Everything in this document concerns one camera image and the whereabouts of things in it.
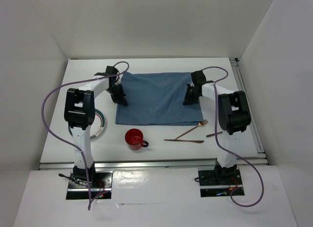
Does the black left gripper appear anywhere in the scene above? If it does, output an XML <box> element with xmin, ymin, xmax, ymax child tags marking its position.
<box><xmin>105</xmin><ymin>83</ymin><xmax>126</xmax><ymax>106</ymax></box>

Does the blue cloth napkin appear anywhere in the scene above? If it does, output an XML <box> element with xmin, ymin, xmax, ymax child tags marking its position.
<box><xmin>115</xmin><ymin>72</ymin><xmax>203</xmax><ymax>126</ymax></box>

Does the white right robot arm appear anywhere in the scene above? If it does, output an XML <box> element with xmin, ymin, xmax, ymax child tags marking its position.
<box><xmin>183</xmin><ymin>70</ymin><xmax>251</xmax><ymax>185</ymax></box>

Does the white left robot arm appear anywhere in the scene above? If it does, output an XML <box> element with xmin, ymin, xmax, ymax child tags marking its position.
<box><xmin>64</xmin><ymin>65</ymin><xmax>128</xmax><ymax>187</ymax></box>

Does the copper fork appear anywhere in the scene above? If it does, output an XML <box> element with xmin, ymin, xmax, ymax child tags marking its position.
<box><xmin>176</xmin><ymin>119</ymin><xmax>208</xmax><ymax>139</ymax></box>

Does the white plate green red rim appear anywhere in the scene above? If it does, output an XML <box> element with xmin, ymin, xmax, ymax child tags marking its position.
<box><xmin>68</xmin><ymin>109</ymin><xmax>108</xmax><ymax>142</ymax></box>

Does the copper knife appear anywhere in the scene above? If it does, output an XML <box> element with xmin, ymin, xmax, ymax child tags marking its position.
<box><xmin>164</xmin><ymin>139</ymin><xmax>204</xmax><ymax>144</ymax></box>

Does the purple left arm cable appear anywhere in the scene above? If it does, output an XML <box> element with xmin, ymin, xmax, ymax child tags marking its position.
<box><xmin>41</xmin><ymin>61</ymin><xmax>130</xmax><ymax>211</ymax></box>

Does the red mug black handle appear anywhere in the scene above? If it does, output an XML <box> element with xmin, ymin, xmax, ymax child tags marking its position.
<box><xmin>124</xmin><ymin>128</ymin><xmax>149</xmax><ymax>151</ymax></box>

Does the aluminium right side rail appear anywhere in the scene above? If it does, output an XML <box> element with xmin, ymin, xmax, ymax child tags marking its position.
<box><xmin>229</xmin><ymin>58</ymin><xmax>269</xmax><ymax>166</ymax></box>

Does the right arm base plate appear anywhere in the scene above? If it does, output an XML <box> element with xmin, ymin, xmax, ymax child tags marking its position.
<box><xmin>194</xmin><ymin>169</ymin><xmax>245</xmax><ymax>198</ymax></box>

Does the aluminium front table rail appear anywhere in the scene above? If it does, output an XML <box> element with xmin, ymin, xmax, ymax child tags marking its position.
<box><xmin>39</xmin><ymin>154</ymin><xmax>269</xmax><ymax>170</ymax></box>

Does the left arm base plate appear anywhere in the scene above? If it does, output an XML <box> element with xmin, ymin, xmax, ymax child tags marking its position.
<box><xmin>58</xmin><ymin>170</ymin><xmax>113</xmax><ymax>200</ymax></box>

